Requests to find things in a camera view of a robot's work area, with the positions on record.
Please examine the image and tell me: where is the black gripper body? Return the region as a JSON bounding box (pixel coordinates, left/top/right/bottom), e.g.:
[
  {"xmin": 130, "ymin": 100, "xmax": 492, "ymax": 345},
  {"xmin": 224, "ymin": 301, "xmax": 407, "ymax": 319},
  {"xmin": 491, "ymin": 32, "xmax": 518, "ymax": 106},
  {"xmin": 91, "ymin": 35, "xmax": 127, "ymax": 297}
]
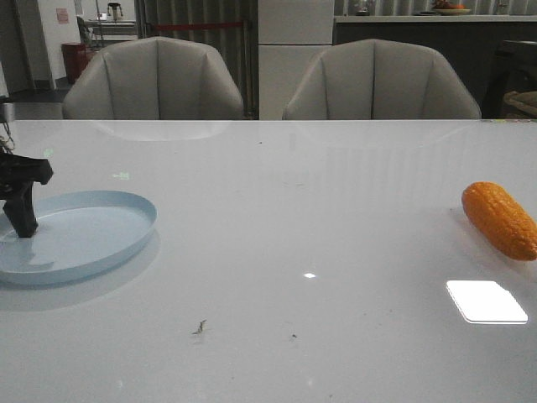
[{"xmin": 1, "ymin": 154, "xmax": 54, "ymax": 201}]

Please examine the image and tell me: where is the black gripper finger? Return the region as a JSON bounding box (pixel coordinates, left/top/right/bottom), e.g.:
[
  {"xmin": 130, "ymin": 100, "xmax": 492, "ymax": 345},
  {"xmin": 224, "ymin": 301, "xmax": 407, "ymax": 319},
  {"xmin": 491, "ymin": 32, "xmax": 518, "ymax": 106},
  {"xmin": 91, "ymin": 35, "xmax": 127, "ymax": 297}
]
[{"xmin": 2, "ymin": 184, "xmax": 38, "ymax": 238}]

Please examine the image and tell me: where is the light blue round plate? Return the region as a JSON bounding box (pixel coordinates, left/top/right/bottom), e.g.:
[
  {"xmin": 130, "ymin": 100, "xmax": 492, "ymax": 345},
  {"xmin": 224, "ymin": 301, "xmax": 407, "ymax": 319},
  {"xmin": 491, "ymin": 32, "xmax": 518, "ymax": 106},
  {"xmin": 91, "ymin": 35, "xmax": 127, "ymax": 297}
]
[{"xmin": 1, "ymin": 191, "xmax": 157, "ymax": 285}]

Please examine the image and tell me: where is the orange plastic corn cob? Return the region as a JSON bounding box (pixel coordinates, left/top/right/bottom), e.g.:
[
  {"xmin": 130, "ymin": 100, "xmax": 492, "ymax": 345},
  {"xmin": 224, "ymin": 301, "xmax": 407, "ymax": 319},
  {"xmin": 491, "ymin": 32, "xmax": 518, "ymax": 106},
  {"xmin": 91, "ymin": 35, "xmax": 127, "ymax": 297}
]
[{"xmin": 461, "ymin": 181, "xmax": 536, "ymax": 261}]

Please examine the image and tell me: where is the red bin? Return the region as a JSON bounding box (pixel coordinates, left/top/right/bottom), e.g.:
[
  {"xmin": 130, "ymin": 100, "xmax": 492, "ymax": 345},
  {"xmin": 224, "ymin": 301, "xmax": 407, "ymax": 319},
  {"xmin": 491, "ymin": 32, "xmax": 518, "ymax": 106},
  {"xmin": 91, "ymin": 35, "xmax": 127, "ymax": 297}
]
[{"xmin": 61, "ymin": 43, "xmax": 89, "ymax": 84}]

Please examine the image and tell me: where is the background metal table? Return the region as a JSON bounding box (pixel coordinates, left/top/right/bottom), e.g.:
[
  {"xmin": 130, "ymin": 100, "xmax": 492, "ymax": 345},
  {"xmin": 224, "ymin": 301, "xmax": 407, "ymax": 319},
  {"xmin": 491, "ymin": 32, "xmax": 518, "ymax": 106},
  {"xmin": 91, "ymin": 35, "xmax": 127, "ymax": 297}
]
[{"xmin": 76, "ymin": 16, "xmax": 138, "ymax": 49}]

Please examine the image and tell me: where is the left beige upholstered chair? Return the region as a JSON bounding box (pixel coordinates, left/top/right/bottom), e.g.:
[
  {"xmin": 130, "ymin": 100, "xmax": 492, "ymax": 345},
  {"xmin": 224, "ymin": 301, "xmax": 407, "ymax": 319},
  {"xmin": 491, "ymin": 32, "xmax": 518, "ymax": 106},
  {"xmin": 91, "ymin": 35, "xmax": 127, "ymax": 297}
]
[{"xmin": 62, "ymin": 36, "xmax": 243, "ymax": 120}]

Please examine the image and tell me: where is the beige upholstered chair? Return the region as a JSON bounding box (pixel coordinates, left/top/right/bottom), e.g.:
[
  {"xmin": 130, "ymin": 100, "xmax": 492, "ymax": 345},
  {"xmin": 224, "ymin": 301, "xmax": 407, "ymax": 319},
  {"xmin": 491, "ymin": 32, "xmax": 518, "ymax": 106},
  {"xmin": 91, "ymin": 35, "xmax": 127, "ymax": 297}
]
[
  {"xmin": 283, "ymin": 39, "xmax": 482, "ymax": 120},
  {"xmin": 62, "ymin": 36, "xmax": 243, "ymax": 120}
]

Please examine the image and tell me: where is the pink paper sign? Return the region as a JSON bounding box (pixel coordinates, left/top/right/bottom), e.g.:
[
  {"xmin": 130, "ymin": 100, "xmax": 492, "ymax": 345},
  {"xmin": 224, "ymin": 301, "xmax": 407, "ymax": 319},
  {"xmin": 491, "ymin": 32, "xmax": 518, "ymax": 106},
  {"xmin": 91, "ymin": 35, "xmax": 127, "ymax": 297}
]
[{"xmin": 55, "ymin": 8, "xmax": 69, "ymax": 24}]

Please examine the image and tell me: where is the red barrier belt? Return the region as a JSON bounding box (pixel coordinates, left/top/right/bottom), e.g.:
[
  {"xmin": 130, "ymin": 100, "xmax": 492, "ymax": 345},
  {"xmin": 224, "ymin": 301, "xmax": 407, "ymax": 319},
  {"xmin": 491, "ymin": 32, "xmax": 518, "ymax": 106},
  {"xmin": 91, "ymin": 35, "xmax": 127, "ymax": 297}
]
[{"xmin": 150, "ymin": 21, "xmax": 243, "ymax": 31}]

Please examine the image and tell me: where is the white cabinet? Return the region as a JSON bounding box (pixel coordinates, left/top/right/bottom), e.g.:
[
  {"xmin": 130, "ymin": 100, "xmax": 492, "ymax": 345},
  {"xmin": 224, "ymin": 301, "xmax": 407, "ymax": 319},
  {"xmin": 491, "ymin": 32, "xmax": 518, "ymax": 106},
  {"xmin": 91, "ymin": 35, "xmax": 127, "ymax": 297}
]
[{"xmin": 258, "ymin": 0, "xmax": 334, "ymax": 120}]

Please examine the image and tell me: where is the right beige upholstered chair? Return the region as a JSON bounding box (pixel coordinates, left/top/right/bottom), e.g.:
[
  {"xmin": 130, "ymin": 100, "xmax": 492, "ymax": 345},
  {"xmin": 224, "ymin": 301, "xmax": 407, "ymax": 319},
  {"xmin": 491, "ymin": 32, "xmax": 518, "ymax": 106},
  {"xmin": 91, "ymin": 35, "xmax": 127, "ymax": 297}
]
[{"xmin": 283, "ymin": 39, "xmax": 482, "ymax": 120}]

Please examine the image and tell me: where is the fruit bowl on counter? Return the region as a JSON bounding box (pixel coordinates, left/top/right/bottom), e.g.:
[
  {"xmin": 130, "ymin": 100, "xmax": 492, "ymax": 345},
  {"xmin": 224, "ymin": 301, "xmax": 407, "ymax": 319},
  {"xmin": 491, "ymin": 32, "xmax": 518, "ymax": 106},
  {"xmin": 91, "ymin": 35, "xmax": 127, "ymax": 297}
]
[{"xmin": 431, "ymin": 0, "xmax": 471, "ymax": 16}]

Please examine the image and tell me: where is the dark counter with white top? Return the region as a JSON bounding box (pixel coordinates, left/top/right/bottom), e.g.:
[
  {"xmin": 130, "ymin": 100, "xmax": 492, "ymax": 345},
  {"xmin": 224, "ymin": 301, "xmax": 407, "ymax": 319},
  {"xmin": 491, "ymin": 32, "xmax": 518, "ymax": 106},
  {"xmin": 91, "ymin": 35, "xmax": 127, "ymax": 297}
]
[{"xmin": 332, "ymin": 15, "xmax": 536, "ymax": 106}]

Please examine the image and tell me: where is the dark chair at right edge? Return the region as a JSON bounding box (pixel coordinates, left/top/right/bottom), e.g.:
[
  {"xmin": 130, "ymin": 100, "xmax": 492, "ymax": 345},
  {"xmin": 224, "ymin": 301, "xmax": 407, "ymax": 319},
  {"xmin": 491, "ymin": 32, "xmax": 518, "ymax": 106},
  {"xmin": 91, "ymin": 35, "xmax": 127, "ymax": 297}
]
[{"xmin": 481, "ymin": 40, "xmax": 536, "ymax": 118}]

